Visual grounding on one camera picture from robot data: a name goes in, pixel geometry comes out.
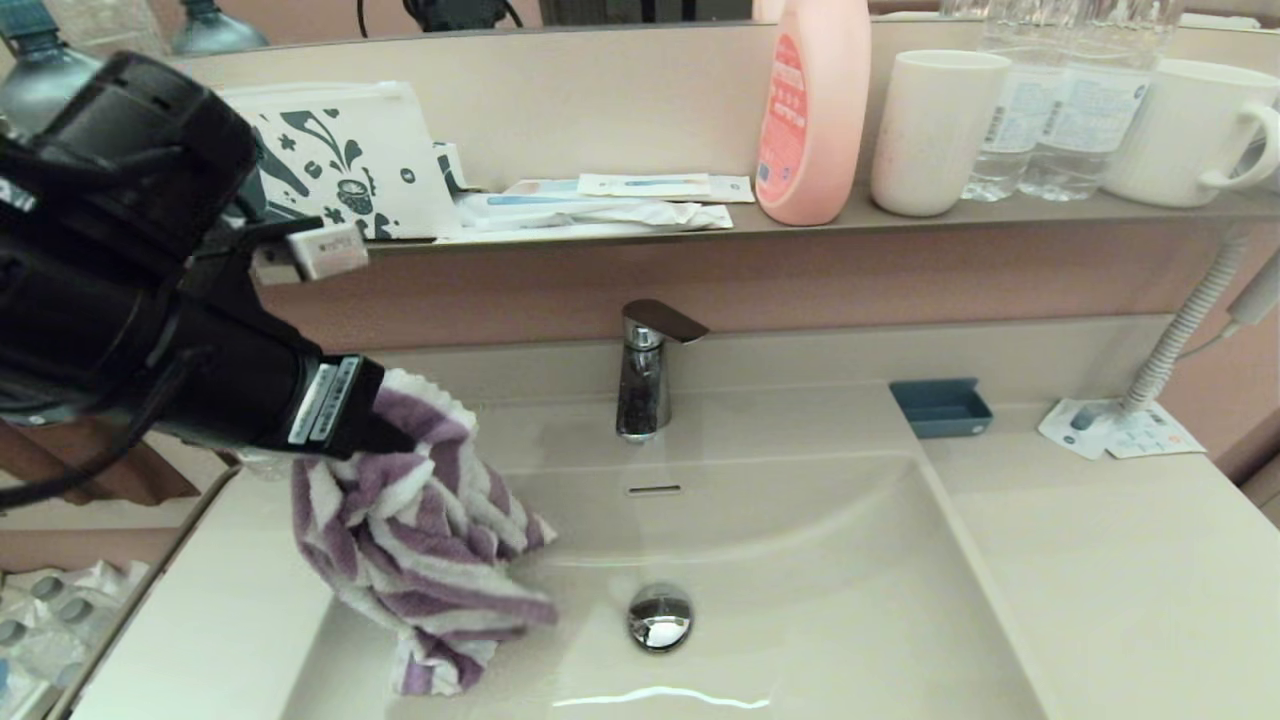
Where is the wall mirror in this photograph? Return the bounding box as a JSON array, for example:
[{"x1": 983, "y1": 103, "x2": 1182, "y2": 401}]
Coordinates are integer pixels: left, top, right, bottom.
[{"x1": 0, "y1": 0, "x2": 1280, "y2": 66}]

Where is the chrome faucet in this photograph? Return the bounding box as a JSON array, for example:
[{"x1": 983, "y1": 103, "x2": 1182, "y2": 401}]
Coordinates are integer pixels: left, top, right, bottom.
[{"x1": 615, "y1": 299, "x2": 711, "y2": 446}]

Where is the long white wrapped packet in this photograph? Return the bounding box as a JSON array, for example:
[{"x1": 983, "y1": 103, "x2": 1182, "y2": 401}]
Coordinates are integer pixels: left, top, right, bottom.
[{"x1": 455, "y1": 192, "x2": 736, "y2": 236}]

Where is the grey wall shelf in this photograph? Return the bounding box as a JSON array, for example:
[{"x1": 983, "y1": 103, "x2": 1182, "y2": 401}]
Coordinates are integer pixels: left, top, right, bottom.
[{"x1": 360, "y1": 188, "x2": 1280, "y2": 263}]

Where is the small printed white pouch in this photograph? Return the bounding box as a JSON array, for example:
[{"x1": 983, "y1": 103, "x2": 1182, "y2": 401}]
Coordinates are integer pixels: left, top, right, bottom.
[{"x1": 435, "y1": 142, "x2": 481, "y2": 193}]

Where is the white paper toothbrush packet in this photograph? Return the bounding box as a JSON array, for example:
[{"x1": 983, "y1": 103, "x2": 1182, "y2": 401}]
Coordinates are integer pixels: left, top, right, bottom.
[{"x1": 578, "y1": 172, "x2": 758, "y2": 205}]

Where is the white hair dryer handle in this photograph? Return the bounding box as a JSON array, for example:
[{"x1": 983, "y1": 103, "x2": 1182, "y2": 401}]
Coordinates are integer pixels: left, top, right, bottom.
[{"x1": 1220, "y1": 245, "x2": 1280, "y2": 329}]

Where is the white pouch horse print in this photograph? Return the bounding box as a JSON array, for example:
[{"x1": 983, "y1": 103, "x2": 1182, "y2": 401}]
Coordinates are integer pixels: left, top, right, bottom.
[{"x1": 215, "y1": 80, "x2": 463, "y2": 243}]

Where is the large clear water bottle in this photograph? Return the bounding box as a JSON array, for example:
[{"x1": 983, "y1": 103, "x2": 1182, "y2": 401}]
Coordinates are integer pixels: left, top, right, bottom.
[
  {"x1": 962, "y1": 0, "x2": 1063, "y2": 203},
  {"x1": 1018, "y1": 0, "x2": 1186, "y2": 203}
]

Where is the grey bottle teal cap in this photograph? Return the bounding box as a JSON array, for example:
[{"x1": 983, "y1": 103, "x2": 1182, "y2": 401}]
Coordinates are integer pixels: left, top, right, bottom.
[{"x1": 0, "y1": 0, "x2": 106, "y2": 141}]

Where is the brown wall holder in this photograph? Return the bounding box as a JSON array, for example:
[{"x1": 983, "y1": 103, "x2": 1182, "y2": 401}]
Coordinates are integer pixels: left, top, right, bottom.
[{"x1": 0, "y1": 420, "x2": 201, "y2": 506}]

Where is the purple white striped towel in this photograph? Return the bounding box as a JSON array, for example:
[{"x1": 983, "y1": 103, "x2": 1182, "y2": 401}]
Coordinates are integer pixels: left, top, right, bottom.
[{"x1": 290, "y1": 368, "x2": 561, "y2": 698}]

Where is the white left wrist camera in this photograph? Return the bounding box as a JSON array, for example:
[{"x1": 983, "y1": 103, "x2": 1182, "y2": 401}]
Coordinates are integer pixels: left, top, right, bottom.
[{"x1": 250, "y1": 222, "x2": 371, "y2": 289}]

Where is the white sachet grey print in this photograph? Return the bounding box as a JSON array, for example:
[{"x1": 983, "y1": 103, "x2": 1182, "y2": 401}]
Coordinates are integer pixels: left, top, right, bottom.
[{"x1": 1035, "y1": 398, "x2": 1121, "y2": 461}]

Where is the white corrugated hose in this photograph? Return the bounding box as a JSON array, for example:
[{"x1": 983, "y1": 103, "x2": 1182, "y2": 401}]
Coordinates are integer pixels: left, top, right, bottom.
[{"x1": 1113, "y1": 232, "x2": 1251, "y2": 419}]

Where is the white handleless cup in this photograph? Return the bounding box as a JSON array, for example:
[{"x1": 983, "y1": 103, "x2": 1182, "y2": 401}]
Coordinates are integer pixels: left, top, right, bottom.
[{"x1": 868, "y1": 50, "x2": 1013, "y2": 218}]

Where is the beige sink basin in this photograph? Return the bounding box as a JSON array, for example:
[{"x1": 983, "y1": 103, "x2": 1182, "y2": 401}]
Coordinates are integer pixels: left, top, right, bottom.
[{"x1": 285, "y1": 400, "x2": 1051, "y2": 720}]

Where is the white sachet with text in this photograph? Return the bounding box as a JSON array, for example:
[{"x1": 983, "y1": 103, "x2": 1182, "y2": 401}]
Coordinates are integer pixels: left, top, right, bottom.
[{"x1": 1100, "y1": 405, "x2": 1206, "y2": 461}]

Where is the white mug with handle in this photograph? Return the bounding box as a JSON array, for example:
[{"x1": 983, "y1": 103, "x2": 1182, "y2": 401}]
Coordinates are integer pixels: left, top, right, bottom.
[{"x1": 1100, "y1": 58, "x2": 1280, "y2": 209}]

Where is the blue soap dish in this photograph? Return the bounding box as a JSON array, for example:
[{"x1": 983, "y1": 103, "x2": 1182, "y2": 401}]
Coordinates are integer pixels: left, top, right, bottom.
[{"x1": 888, "y1": 378, "x2": 994, "y2": 441}]

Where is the chrome sink drain stopper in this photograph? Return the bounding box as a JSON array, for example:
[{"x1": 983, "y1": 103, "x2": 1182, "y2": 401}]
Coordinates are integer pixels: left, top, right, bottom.
[{"x1": 628, "y1": 583, "x2": 695, "y2": 653}]

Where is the pink lotion bottle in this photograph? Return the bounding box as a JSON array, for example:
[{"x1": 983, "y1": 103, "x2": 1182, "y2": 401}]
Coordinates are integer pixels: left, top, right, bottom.
[{"x1": 755, "y1": 0, "x2": 873, "y2": 227}]

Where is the plastic wrapped bottle pack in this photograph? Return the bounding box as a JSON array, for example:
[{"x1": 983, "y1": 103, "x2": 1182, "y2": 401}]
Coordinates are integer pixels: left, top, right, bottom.
[{"x1": 0, "y1": 560, "x2": 151, "y2": 701}]

